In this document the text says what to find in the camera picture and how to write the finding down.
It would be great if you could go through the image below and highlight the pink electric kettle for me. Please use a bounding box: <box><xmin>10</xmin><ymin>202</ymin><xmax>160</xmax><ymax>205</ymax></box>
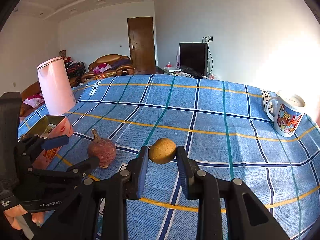
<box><xmin>37</xmin><ymin>56</ymin><xmax>76</xmax><ymax>115</ymax></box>

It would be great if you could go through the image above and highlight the brown leather armchair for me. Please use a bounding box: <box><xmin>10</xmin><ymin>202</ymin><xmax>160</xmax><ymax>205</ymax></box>
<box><xmin>81</xmin><ymin>54</ymin><xmax>135</xmax><ymax>82</ymax></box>

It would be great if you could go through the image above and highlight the brown leather sofa left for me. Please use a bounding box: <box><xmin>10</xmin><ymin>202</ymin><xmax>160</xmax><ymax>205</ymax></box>
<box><xmin>20</xmin><ymin>81</ymin><xmax>44</xmax><ymax>118</ymax></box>

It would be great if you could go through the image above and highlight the television power cable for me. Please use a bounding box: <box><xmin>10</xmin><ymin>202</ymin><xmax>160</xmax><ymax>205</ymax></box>
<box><xmin>202</xmin><ymin>36</ymin><xmax>215</xmax><ymax>77</ymax></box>

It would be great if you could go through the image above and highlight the pink floral pillow armchair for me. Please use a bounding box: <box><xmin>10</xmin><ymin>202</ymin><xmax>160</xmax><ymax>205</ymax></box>
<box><xmin>92</xmin><ymin>63</ymin><xmax>112</xmax><ymax>75</ymax></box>

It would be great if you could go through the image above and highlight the brown wooden door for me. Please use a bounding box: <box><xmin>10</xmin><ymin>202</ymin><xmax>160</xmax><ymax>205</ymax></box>
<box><xmin>127</xmin><ymin>16</ymin><xmax>156</xmax><ymax>74</ymax></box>

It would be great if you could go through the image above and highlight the low tv stand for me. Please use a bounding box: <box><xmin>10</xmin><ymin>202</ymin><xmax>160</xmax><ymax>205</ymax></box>
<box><xmin>157</xmin><ymin>67</ymin><xmax>208</xmax><ymax>79</ymax></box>

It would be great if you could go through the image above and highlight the brown round fruit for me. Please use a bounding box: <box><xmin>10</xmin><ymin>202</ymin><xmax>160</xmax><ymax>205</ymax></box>
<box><xmin>149</xmin><ymin>138</ymin><xmax>176</xmax><ymax>164</ymax></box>

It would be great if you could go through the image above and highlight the cartoon printed white mug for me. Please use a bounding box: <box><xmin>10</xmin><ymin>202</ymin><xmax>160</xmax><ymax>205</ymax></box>
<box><xmin>266</xmin><ymin>91</ymin><xmax>306</xmax><ymax>138</ymax></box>

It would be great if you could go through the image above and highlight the purple round turnip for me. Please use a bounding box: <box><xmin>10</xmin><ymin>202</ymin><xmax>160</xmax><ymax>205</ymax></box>
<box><xmin>87</xmin><ymin>128</ymin><xmax>117</xmax><ymax>168</ymax></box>

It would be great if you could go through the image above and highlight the person's left hand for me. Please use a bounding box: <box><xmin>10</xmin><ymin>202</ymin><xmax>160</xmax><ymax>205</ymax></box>
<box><xmin>3</xmin><ymin>205</ymin><xmax>45</xmax><ymax>230</ymax></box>

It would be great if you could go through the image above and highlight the pink tin box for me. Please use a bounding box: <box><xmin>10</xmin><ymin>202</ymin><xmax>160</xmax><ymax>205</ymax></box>
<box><xmin>21</xmin><ymin>115</ymin><xmax>73</xmax><ymax>170</ymax></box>

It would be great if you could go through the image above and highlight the blue plaid tablecloth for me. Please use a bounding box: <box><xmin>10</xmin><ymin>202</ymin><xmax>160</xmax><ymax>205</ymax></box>
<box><xmin>17</xmin><ymin>74</ymin><xmax>320</xmax><ymax>240</ymax></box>

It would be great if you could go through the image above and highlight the pink floral pillow left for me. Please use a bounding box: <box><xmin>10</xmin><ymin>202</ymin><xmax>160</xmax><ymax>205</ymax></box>
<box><xmin>23</xmin><ymin>93</ymin><xmax>44</xmax><ymax>109</ymax></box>

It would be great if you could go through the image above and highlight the black television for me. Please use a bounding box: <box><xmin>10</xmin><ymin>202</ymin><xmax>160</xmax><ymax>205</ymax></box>
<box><xmin>180</xmin><ymin>42</ymin><xmax>208</xmax><ymax>76</ymax></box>

